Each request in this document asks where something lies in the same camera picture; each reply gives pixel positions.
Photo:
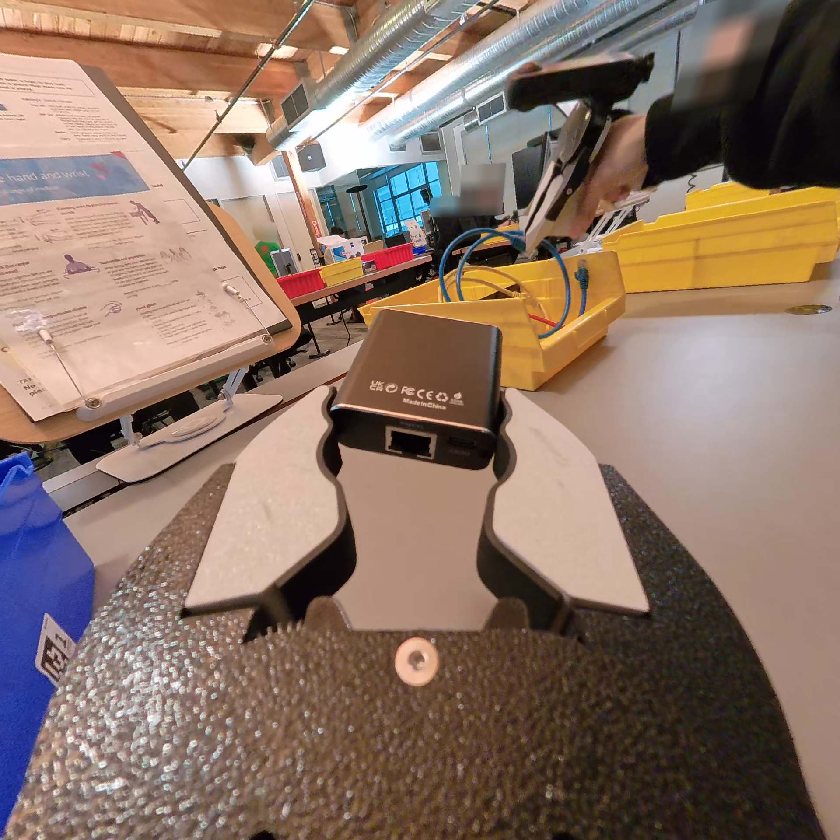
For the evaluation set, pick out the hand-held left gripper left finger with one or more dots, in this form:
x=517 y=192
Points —
x=269 y=512

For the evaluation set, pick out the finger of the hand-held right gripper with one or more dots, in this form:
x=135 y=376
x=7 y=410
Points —
x=584 y=177
x=558 y=170

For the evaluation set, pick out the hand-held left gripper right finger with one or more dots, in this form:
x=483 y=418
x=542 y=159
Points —
x=564 y=525

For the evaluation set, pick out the yellow divided storage bin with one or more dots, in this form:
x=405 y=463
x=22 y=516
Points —
x=525 y=367

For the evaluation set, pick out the black network splitter box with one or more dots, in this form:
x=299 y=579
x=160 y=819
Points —
x=420 y=361

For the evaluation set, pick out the blue storage bin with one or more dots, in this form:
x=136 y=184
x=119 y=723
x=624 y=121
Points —
x=39 y=558

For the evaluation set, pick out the grey desk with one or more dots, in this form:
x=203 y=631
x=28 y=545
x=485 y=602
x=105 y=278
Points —
x=722 y=459

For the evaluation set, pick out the person's right hand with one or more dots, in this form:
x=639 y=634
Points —
x=620 y=164

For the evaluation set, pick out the large yellow storage bin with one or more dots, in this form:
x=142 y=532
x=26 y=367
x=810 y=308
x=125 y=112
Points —
x=722 y=256
x=774 y=195

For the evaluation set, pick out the red storage bin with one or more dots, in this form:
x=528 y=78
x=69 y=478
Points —
x=298 y=287
x=390 y=257

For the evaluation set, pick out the wooden background table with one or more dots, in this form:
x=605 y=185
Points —
x=341 y=286

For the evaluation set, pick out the small yellow storage bin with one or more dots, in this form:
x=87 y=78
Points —
x=341 y=272

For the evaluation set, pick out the printed instruction sheet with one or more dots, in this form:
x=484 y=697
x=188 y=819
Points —
x=98 y=229

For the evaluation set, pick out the spiral metal air duct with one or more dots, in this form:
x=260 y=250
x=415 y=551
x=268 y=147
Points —
x=367 y=59
x=525 y=72

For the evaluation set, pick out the black wall speaker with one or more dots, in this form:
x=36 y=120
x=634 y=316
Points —
x=311 y=157

